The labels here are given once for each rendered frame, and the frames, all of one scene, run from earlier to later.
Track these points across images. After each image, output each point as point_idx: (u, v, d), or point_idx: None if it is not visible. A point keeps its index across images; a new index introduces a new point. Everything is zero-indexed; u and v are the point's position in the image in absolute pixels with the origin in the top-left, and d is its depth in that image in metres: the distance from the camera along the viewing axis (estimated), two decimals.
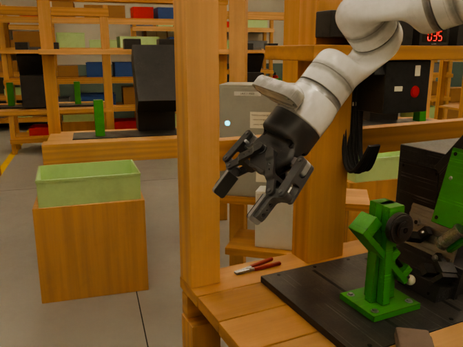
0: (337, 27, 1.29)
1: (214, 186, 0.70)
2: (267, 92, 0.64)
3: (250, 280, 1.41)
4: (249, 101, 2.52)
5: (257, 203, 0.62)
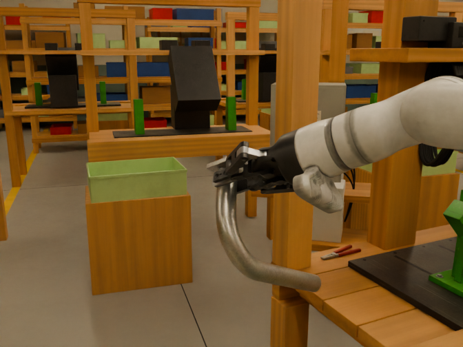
0: (424, 31, 1.41)
1: (215, 186, 0.72)
2: None
3: (337, 265, 1.52)
4: None
5: (240, 191, 0.74)
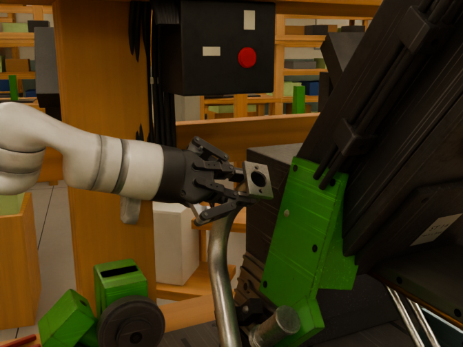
0: None
1: None
2: None
3: None
4: None
5: None
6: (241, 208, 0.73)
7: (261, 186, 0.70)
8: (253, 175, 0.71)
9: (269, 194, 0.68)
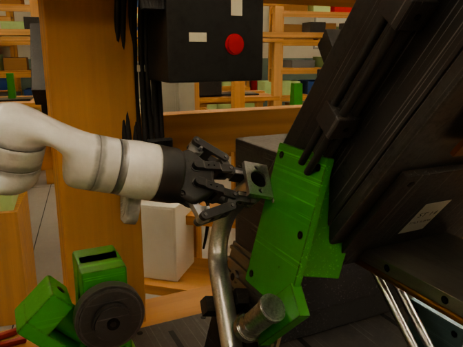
0: None
1: None
2: None
3: None
4: None
5: None
6: (241, 208, 0.73)
7: (261, 186, 0.70)
8: (253, 175, 0.71)
9: (269, 194, 0.68)
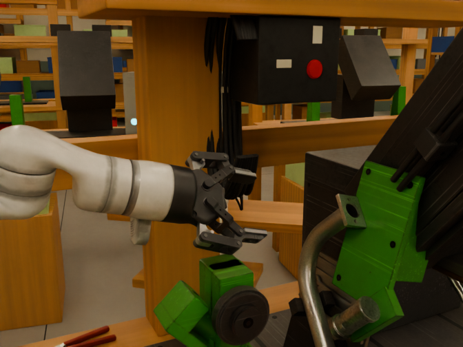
0: None
1: (245, 181, 0.73)
2: None
3: None
4: None
5: None
6: (331, 236, 0.80)
7: (353, 217, 0.77)
8: (345, 206, 0.77)
9: (363, 224, 0.75)
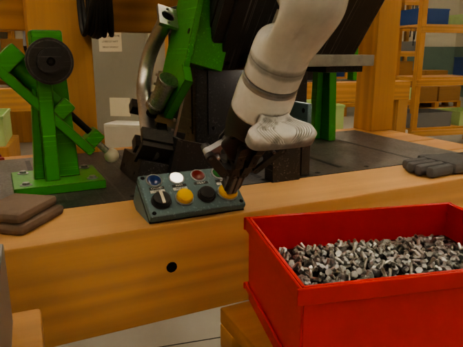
0: None
1: (230, 192, 0.72)
2: (271, 142, 0.58)
3: None
4: None
5: (237, 184, 0.71)
6: (159, 45, 0.98)
7: None
8: (165, 16, 0.96)
9: (176, 25, 0.93)
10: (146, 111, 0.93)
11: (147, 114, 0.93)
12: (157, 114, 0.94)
